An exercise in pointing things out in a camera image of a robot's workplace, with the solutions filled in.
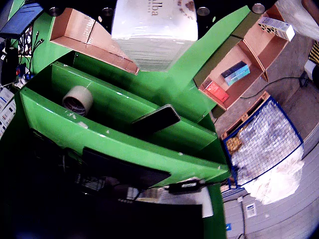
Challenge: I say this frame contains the white plastic sheet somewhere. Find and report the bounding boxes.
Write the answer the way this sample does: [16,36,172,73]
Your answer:
[231,146,306,206]

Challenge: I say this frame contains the black laptop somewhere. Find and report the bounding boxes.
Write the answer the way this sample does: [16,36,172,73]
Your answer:
[0,2,44,39]

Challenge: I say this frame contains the green metal workstation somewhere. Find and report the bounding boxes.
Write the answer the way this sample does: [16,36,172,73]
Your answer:
[14,51,231,239]

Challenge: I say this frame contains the black cable bundle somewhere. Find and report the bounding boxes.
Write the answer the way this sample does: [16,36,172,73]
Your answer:
[26,31,45,75]

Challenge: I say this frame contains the white power strip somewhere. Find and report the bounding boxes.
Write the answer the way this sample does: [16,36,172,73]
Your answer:
[13,63,34,89]

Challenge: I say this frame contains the blue wire mesh crate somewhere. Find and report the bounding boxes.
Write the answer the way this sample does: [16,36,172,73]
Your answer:
[221,96,305,190]

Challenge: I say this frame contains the black white patterned card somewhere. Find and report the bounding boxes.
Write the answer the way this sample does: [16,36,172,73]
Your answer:
[17,24,33,57]

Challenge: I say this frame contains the white product box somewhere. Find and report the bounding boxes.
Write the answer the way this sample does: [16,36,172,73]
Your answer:
[111,0,199,72]

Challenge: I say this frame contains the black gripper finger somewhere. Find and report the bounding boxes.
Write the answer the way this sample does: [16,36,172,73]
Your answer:
[195,0,251,38]
[67,0,118,33]

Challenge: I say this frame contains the pink product box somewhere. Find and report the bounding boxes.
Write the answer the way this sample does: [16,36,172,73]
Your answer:
[202,80,230,103]

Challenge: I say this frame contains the yellow black striped bumper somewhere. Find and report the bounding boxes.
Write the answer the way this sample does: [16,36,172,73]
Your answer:
[308,41,319,63]

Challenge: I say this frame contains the large flat cardboard tray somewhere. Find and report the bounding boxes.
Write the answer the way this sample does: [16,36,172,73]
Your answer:
[49,7,140,75]

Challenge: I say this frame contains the black floor cable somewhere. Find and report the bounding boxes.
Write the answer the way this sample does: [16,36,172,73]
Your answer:
[239,76,310,99]

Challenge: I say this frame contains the white printed paper sheets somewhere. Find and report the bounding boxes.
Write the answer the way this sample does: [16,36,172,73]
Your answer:
[0,87,17,136]

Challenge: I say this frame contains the black smartphone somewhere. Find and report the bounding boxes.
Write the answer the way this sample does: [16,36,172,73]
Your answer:
[130,104,181,137]

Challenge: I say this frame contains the white grey box device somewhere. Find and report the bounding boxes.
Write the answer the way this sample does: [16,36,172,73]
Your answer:
[303,59,319,81]

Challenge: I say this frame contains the wooden pallet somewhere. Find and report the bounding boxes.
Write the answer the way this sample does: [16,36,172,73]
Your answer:
[220,91,272,140]

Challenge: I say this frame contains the black flat screen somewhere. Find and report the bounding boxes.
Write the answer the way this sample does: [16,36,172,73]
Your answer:
[14,196,204,239]

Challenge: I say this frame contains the open brown cardboard box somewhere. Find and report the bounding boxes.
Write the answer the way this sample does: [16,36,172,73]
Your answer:
[193,34,269,112]
[230,3,291,83]

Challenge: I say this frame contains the blue product box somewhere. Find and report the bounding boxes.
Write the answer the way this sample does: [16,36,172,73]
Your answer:
[221,61,251,87]

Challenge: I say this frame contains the beige tape roll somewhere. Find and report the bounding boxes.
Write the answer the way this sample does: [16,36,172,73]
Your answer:
[61,86,94,117]

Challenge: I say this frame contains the white leopard print box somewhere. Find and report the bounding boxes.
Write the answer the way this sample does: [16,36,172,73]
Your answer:
[258,16,296,42]

